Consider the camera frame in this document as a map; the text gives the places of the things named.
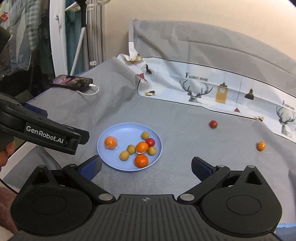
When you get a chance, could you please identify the orange kumquat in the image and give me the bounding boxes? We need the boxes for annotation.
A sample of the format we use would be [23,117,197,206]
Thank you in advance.
[257,141,265,151]

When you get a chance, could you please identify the yellow-green round fruit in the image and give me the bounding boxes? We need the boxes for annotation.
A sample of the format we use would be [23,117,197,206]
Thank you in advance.
[147,146,157,156]
[119,151,130,161]

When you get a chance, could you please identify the red cherry tomato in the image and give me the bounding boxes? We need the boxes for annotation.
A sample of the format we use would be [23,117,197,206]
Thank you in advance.
[145,138,156,147]
[209,120,218,128]

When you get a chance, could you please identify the person's left hand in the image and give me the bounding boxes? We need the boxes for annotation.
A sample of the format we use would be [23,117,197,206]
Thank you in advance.
[0,141,16,168]

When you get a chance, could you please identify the hanging clothes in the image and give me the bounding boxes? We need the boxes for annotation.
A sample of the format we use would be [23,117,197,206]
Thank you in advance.
[1,1,54,99]

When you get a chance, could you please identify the black smartphone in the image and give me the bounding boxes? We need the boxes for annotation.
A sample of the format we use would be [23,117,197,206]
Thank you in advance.
[50,75,93,90]

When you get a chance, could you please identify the wrapped orange at plate left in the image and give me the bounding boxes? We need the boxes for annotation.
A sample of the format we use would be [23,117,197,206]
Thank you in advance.
[104,136,117,150]

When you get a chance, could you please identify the yellow-green fruit plate middle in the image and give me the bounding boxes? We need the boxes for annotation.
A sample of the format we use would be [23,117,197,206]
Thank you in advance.
[126,145,136,155]

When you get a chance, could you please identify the yellow-green fruit plate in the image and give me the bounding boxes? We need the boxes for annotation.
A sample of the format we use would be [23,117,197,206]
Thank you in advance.
[126,145,136,155]
[141,131,149,140]

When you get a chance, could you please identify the light blue plate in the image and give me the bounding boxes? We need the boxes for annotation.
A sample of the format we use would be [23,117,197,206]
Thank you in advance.
[97,123,163,172]

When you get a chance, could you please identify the orange mandarin plate front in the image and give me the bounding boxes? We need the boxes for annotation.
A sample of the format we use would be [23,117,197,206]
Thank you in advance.
[134,154,149,168]

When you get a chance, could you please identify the orange mandarin plate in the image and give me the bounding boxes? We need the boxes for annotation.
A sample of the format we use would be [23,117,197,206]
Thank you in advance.
[135,142,149,154]
[134,154,149,168]

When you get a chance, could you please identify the orange mandarin plate centre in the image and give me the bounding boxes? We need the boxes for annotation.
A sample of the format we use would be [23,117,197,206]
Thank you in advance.
[135,142,149,154]

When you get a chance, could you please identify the red cherry tomato on plate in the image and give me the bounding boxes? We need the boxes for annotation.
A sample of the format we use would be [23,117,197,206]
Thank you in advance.
[145,138,156,147]

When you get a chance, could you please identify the yellow-green fruit plate top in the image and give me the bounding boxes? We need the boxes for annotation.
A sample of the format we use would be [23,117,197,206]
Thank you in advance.
[141,131,149,140]

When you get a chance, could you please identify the grey curtain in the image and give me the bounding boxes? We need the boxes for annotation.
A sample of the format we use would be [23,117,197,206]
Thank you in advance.
[87,1,105,68]

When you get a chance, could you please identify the white charging cable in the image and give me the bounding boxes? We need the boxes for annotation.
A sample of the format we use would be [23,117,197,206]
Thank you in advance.
[77,83,100,96]

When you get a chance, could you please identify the white door frame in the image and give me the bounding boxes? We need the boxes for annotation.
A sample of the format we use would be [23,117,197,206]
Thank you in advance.
[49,0,68,76]

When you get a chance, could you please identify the metal hose with black head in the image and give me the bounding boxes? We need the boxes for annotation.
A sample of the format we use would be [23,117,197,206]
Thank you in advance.
[69,0,90,76]

